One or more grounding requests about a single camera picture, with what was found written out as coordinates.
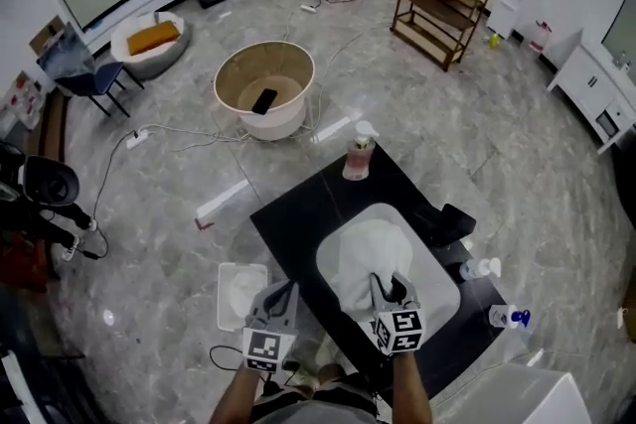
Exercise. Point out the blue-grey canvas painting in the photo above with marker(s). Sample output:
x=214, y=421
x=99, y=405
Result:
x=67, y=54

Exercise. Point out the person's right leg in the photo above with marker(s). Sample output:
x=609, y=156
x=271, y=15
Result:
x=332, y=372

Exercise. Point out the white bathroom cabinet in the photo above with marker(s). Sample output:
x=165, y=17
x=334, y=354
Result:
x=586, y=84

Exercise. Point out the cardboard box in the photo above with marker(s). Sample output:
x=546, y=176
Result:
x=630, y=313

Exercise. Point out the person's black shorts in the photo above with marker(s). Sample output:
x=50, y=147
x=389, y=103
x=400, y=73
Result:
x=358, y=389

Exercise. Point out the black smartphone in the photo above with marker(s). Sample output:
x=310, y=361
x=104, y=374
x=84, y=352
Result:
x=264, y=101

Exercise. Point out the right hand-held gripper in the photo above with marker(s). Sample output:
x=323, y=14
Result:
x=400, y=330

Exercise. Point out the clear jugs with red labels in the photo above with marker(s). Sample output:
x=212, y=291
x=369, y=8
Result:
x=20, y=99

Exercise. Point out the white sink basin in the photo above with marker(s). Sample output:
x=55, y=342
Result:
x=437, y=293

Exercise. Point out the person's left shoe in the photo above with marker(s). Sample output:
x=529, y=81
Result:
x=304, y=375

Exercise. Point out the person's left forearm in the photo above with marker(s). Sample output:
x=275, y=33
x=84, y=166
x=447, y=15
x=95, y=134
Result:
x=238, y=397

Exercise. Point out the white plastic basket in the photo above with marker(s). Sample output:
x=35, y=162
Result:
x=223, y=308

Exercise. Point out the orange cushion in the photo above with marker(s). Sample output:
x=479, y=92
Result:
x=153, y=38

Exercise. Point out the white bathtub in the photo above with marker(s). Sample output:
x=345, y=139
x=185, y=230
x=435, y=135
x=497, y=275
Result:
x=512, y=397

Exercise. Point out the pink soap pump bottle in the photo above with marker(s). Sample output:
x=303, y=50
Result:
x=358, y=161

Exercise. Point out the dark blue chair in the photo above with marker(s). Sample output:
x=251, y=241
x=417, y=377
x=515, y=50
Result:
x=92, y=82

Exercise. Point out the dark wooden sink vanity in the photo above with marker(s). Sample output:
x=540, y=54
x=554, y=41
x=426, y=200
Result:
x=293, y=223

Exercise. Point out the cardboard sheet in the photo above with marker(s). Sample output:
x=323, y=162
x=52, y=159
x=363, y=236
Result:
x=45, y=32

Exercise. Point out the clear water jug red cap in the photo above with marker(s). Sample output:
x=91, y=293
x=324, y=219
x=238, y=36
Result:
x=539, y=39

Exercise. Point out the person's right forearm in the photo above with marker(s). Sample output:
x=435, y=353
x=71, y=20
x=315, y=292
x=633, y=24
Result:
x=411, y=392

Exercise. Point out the person's grey shirt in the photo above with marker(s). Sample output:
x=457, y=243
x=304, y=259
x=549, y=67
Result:
x=313, y=414

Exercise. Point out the black sink faucet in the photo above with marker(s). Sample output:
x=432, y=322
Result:
x=447, y=223

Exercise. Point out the white power strip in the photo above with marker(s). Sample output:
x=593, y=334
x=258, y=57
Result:
x=308, y=8
x=137, y=139

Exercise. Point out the round grey beanbag bed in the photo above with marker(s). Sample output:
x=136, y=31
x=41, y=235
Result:
x=159, y=64

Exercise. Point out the black bathtub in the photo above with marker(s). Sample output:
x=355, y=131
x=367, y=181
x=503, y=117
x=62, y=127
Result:
x=626, y=183

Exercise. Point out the round beige basket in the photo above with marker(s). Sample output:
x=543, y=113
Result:
x=270, y=126

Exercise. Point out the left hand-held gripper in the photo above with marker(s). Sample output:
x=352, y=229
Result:
x=268, y=348

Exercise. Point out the brown wooden step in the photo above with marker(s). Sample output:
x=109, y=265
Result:
x=49, y=129

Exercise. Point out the yellow-green bottle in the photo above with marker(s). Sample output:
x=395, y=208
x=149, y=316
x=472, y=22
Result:
x=493, y=41

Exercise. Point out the wooden shelf cart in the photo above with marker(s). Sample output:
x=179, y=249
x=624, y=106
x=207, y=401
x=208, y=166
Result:
x=437, y=15

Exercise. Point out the white bottle with blue pump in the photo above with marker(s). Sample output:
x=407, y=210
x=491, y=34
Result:
x=504, y=315

